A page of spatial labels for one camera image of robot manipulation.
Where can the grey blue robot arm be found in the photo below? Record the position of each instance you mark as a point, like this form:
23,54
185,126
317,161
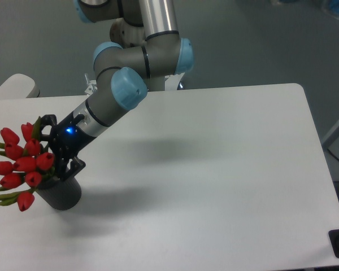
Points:
121,76

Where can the red tulip bouquet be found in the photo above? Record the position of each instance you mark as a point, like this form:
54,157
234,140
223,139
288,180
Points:
25,168

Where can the dark grey ribbed vase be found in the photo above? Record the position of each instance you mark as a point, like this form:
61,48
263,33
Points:
60,195

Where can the white chair armrest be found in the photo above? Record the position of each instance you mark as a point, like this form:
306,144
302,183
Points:
19,86

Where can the white furniture frame right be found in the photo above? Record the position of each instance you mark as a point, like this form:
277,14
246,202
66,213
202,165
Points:
330,136

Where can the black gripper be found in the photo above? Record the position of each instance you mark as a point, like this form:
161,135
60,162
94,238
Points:
65,140

